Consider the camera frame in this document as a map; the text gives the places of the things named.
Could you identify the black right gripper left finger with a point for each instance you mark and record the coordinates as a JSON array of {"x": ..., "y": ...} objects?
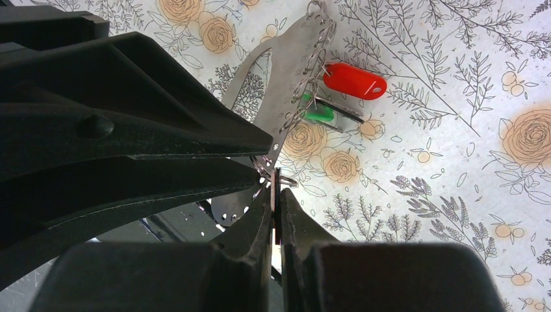
[{"x": 229, "y": 273}]

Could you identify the green plastic key tag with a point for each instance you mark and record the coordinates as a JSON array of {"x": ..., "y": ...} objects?
[{"x": 319, "y": 111}]

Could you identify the silver metal key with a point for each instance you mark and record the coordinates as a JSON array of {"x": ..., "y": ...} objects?
[{"x": 277, "y": 180}]

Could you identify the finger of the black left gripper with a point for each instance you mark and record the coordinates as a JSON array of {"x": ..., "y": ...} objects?
[
  {"x": 45, "y": 213},
  {"x": 70, "y": 93}
]

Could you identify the black plastic key tag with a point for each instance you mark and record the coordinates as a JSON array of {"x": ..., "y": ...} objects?
[{"x": 348, "y": 113}]

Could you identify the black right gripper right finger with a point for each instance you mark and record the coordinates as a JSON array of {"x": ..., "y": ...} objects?
[{"x": 321, "y": 273}]

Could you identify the red plastic key tag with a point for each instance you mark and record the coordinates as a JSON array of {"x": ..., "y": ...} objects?
[{"x": 353, "y": 81}]

